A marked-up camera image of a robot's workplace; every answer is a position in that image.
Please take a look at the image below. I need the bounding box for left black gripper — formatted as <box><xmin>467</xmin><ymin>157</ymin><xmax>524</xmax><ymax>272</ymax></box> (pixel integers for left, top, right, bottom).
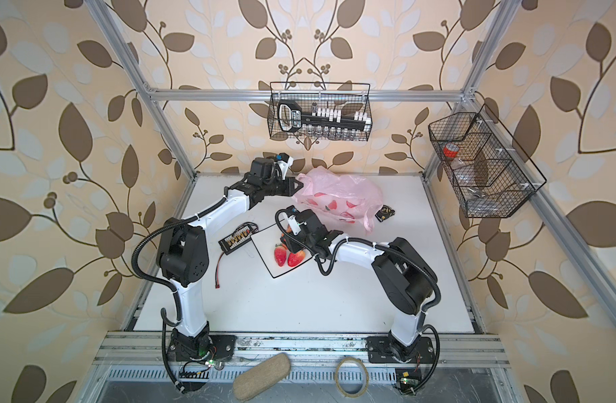
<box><xmin>260</xmin><ymin>174</ymin><xmax>304</xmax><ymax>196</ymax></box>

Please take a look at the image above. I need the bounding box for red fake strawberry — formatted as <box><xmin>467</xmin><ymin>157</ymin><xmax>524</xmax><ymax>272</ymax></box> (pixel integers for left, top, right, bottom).
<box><xmin>274</xmin><ymin>244</ymin><xmax>288</xmax><ymax>267</ymax></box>
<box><xmin>287</xmin><ymin>250</ymin><xmax>306</xmax><ymax>268</ymax></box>

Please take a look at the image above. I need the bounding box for pink plastic bag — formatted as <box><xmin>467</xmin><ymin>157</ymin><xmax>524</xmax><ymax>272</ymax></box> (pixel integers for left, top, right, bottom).
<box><xmin>293</xmin><ymin>167</ymin><xmax>384</xmax><ymax>233</ymax></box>

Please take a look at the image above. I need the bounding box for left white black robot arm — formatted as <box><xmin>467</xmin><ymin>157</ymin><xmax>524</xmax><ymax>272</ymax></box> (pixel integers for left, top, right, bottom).
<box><xmin>131</xmin><ymin>153</ymin><xmax>303</xmax><ymax>359</ymax></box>

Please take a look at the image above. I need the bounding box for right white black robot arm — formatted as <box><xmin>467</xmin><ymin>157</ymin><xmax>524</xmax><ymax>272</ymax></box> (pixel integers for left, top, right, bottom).
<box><xmin>274</xmin><ymin>206</ymin><xmax>442</xmax><ymax>362</ymax></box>

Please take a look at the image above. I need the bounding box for white square plate black rim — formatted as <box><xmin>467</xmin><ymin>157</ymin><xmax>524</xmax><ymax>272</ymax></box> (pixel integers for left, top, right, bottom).
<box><xmin>252</xmin><ymin>225</ymin><xmax>309</xmax><ymax>279</ymax></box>

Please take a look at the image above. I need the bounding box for black socket set tool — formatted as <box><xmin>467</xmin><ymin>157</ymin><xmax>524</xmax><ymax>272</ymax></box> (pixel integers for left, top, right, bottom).
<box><xmin>276</xmin><ymin>100</ymin><xmax>373</xmax><ymax>134</ymax></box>

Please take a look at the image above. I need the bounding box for black tape measure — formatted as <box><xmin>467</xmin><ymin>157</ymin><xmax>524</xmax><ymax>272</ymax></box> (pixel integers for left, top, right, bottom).
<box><xmin>375</xmin><ymin>205</ymin><xmax>395</xmax><ymax>223</ymax></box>

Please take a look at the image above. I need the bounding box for beige oval sponge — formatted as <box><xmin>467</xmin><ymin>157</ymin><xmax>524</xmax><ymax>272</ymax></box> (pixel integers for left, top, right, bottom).
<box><xmin>233</xmin><ymin>353</ymin><xmax>291</xmax><ymax>401</ymax></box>

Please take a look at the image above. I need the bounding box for clear tape roll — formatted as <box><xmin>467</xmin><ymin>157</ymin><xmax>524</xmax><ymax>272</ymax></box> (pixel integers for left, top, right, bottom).
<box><xmin>333</xmin><ymin>357</ymin><xmax>370</xmax><ymax>399</ymax></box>

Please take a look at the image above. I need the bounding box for black connector board with wires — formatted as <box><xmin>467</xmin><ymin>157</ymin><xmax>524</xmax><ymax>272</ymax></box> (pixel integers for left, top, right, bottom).
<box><xmin>215</xmin><ymin>222</ymin><xmax>259</xmax><ymax>289</ymax></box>

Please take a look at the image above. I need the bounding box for black wire basket back wall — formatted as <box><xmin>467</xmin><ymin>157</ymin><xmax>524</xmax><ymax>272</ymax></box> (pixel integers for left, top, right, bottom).
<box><xmin>267</xmin><ymin>81</ymin><xmax>373</xmax><ymax>142</ymax></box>

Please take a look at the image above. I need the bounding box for black wire basket wall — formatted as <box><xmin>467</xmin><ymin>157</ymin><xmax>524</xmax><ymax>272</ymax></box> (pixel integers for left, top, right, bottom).
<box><xmin>428</xmin><ymin>104</ymin><xmax>546</xmax><ymax>218</ymax></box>
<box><xmin>267</xmin><ymin>81</ymin><xmax>373</xmax><ymax>142</ymax></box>

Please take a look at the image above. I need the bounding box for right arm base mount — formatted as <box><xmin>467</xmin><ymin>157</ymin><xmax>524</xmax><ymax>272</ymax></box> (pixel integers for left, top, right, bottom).
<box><xmin>366</xmin><ymin>335</ymin><xmax>436</xmax><ymax>364</ymax></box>

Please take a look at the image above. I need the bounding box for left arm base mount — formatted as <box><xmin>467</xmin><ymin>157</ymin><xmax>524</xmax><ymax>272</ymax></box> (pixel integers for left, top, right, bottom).
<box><xmin>167</xmin><ymin>332</ymin><xmax>237</xmax><ymax>362</ymax></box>

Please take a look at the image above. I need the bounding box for black wire basket right wall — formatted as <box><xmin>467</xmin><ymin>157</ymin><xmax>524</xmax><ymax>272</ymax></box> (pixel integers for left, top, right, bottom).
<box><xmin>428</xmin><ymin>104</ymin><xmax>546</xmax><ymax>218</ymax></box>

